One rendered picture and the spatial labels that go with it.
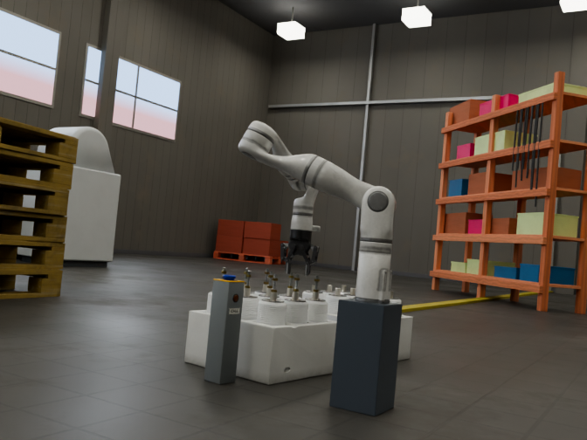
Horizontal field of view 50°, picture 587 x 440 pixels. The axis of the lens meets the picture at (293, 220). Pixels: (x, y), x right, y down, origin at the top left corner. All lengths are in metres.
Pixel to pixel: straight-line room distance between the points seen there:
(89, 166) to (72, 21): 4.42
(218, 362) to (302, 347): 0.31
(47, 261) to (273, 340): 2.28
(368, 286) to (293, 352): 0.43
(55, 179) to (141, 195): 7.93
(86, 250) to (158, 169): 5.41
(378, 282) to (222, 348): 0.53
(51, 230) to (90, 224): 3.04
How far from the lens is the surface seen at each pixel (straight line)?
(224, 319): 1.95
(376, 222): 1.78
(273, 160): 1.88
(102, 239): 7.18
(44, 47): 10.66
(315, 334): 2.18
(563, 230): 7.13
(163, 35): 12.58
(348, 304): 1.79
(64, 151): 4.08
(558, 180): 7.10
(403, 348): 2.74
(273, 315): 2.05
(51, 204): 3.99
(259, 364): 2.04
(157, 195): 12.24
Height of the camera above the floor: 0.44
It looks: 2 degrees up
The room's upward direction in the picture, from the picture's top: 5 degrees clockwise
